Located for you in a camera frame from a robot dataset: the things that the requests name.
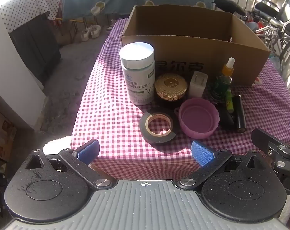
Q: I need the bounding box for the white supplement bottle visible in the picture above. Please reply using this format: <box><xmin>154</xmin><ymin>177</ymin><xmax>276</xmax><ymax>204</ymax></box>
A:
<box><xmin>119</xmin><ymin>42</ymin><xmax>156</xmax><ymax>105</ymax></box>

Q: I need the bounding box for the pink silicone cup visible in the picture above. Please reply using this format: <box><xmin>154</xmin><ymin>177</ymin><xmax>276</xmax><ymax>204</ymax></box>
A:
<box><xmin>174</xmin><ymin>97</ymin><xmax>219</xmax><ymax>139</ymax></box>

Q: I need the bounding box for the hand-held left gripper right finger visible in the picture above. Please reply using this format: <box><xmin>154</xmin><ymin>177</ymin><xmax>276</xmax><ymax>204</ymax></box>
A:
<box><xmin>175</xmin><ymin>140</ymin><xmax>264</xmax><ymax>190</ymax></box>

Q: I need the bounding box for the white charger plug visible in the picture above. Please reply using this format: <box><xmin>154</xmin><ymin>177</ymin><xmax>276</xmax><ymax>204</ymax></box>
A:
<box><xmin>188</xmin><ymin>71</ymin><xmax>208</xmax><ymax>99</ymax></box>

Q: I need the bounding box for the white platform shoe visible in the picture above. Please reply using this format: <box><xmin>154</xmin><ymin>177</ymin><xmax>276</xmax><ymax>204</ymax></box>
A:
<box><xmin>91</xmin><ymin>25</ymin><xmax>102</xmax><ymax>38</ymax></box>
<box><xmin>81</xmin><ymin>27</ymin><xmax>92</xmax><ymax>41</ymax></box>

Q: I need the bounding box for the matte black tube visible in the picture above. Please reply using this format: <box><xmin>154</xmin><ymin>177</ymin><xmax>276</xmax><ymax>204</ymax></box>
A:
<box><xmin>217</xmin><ymin>104</ymin><xmax>235</xmax><ymax>131</ymax></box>

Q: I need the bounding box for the green dropper bottle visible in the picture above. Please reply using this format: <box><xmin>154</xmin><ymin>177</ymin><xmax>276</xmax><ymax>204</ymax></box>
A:
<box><xmin>211</xmin><ymin>57</ymin><xmax>235</xmax><ymax>100</ymax></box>

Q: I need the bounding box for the red and grey toy vehicle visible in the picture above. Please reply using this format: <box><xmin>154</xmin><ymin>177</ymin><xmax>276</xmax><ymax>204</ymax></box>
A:
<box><xmin>246</xmin><ymin>20</ymin><xmax>265</xmax><ymax>34</ymax></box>

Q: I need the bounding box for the black folding wheelchair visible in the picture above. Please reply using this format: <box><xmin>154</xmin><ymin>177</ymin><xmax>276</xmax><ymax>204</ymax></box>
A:
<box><xmin>267</xmin><ymin>17</ymin><xmax>290</xmax><ymax>82</ymax></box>
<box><xmin>253</xmin><ymin>0</ymin><xmax>290</xmax><ymax>29</ymax></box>

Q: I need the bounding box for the gold lid cosmetic jar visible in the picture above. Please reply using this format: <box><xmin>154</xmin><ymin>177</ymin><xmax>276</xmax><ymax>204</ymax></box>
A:
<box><xmin>155</xmin><ymin>72</ymin><xmax>189</xmax><ymax>102</ymax></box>

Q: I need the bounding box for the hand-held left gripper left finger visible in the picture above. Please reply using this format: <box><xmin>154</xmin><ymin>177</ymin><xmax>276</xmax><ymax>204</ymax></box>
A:
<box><xmin>25</xmin><ymin>138</ymin><xmax>116</xmax><ymax>190</ymax></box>

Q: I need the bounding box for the glossy black lipstick tube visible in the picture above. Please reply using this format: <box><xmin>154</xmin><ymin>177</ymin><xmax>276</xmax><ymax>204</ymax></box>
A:
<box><xmin>232</xmin><ymin>95</ymin><xmax>246</xmax><ymax>133</ymax></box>

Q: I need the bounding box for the printed cardboard carton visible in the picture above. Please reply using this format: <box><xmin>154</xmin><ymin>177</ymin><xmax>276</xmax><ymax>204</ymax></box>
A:
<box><xmin>0</xmin><ymin>110</ymin><xmax>17</xmax><ymax>162</ymax></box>

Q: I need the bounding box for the black tape roll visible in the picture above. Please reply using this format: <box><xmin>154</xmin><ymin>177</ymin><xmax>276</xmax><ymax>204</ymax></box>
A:
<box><xmin>139</xmin><ymin>112</ymin><xmax>177</xmax><ymax>144</ymax></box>

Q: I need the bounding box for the dark cabinet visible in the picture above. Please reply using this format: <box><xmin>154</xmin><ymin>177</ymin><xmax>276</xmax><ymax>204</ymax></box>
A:
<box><xmin>8</xmin><ymin>11</ymin><xmax>62</xmax><ymax>84</ymax></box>

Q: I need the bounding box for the white polka dot cloth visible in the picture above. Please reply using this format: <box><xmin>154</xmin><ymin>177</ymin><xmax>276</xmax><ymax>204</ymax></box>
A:
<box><xmin>0</xmin><ymin>0</ymin><xmax>61</xmax><ymax>31</ymax></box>

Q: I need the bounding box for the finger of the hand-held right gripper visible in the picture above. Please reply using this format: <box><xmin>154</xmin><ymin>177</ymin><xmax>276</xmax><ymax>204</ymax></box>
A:
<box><xmin>251</xmin><ymin>127</ymin><xmax>290</xmax><ymax>173</ymax></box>

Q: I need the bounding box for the green and yellow tube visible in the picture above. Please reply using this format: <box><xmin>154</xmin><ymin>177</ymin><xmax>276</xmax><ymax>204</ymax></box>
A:
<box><xmin>225</xmin><ymin>89</ymin><xmax>234</xmax><ymax>113</ymax></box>

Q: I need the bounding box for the brown cardboard box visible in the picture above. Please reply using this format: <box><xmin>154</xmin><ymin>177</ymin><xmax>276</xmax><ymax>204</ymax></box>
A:
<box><xmin>121</xmin><ymin>4</ymin><xmax>271</xmax><ymax>87</ymax></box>

